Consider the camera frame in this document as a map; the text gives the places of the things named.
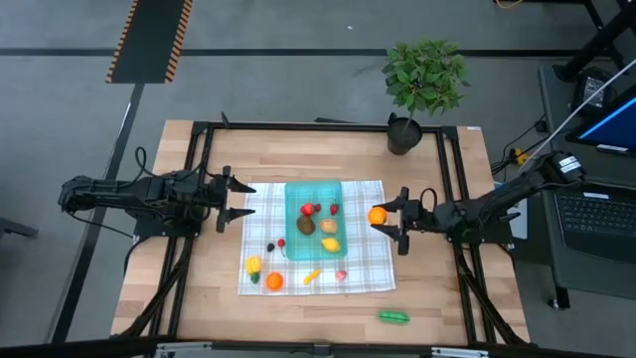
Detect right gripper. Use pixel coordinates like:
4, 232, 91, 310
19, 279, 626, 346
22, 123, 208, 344
372, 187, 441, 256

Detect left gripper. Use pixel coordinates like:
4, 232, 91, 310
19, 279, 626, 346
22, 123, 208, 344
196, 166, 257, 234

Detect yellow toy bell pepper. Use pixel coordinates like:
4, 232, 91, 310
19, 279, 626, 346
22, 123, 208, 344
244, 255, 263, 285

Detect brown toy kiwi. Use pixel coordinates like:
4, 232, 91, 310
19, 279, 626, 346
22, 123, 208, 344
296, 215, 317, 237

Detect green toy pea pod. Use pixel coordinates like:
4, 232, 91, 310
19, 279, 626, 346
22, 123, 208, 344
377, 310, 411, 325

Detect white checked cloth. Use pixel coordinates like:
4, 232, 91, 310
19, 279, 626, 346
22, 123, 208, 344
237, 179, 398, 297

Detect teal translucent plastic container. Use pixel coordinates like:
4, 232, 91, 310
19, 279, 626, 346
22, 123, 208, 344
284, 179, 349, 262

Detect round orange toy fruit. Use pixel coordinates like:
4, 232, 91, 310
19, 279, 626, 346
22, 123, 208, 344
264, 270, 285, 292

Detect potted green plant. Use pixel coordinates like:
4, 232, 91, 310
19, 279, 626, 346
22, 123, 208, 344
381, 38, 471, 156

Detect black mat with orange stripes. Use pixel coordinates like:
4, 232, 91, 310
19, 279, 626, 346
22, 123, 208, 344
104, 0, 194, 85

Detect black laptop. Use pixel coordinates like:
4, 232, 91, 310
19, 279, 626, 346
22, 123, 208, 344
540, 177, 636, 265

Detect white rod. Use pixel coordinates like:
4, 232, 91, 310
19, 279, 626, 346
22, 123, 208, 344
526, 58, 636, 165

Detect black bar with silver brackets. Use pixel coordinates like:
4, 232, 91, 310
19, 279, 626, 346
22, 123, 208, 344
0, 335, 636, 358

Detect grey furniture leg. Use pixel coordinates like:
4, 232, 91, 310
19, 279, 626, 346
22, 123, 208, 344
0, 217, 40, 241

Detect black power adapter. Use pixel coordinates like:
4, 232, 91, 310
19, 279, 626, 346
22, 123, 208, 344
570, 67, 616, 114

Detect monitor with blue screen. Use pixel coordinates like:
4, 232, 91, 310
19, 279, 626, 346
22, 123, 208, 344
565, 82, 636, 159

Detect black stand legs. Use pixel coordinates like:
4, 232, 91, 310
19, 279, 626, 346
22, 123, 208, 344
554, 0, 636, 84

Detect black cable loop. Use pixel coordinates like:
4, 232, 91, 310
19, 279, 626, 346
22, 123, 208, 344
418, 187, 439, 211

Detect black metal table frame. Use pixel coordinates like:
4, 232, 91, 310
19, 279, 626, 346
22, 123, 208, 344
111, 111, 531, 349

